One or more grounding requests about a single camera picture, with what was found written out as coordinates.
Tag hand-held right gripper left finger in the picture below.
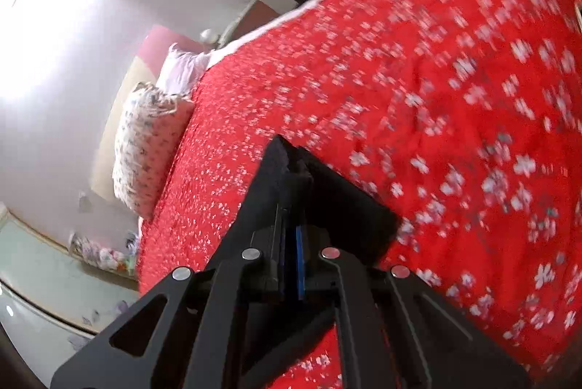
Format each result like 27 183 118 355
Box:
50 229 288 389

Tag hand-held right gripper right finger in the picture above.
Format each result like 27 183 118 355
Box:
295 225 532 389

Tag black pants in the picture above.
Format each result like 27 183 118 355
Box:
204 135 403 274

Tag white plush toy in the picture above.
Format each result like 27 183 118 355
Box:
104 249 129 275

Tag stuffed toys on shelf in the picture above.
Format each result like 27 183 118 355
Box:
67 250 139 283

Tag floral ruffled pillow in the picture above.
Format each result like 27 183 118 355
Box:
112 82 196 221

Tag lilac plush toy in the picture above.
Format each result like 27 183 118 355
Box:
83 240 106 268

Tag red floral bedspread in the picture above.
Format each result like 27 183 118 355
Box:
136 0 582 389

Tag white pillow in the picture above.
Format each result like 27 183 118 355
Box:
157 43 214 96

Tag flower-print sliding wardrobe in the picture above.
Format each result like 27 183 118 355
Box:
0 202 141 372

